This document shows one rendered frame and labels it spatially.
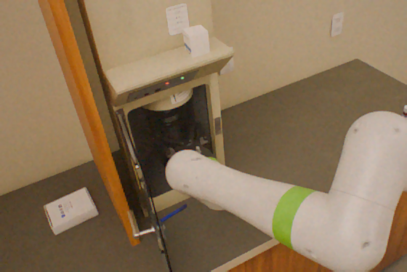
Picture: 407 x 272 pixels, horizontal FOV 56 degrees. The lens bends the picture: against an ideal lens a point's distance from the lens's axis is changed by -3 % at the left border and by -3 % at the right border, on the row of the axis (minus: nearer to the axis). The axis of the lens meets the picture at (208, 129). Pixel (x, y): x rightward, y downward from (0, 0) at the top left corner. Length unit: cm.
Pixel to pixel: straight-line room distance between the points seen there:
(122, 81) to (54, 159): 78
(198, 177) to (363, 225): 38
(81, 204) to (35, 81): 46
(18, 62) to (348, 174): 112
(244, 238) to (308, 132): 59
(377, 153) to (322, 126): 104
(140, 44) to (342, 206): 64
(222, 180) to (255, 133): 83
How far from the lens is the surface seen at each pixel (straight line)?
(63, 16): 86
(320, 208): 68
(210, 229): 130
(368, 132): 68
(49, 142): 161
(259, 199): 75
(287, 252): 146
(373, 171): 66
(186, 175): 89
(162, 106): 116
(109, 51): 101
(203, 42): 100
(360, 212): 66
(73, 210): 143
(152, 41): 103
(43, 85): 149
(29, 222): 153
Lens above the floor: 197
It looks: 38 degrees down
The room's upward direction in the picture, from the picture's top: 7 degrees counter-clockwise
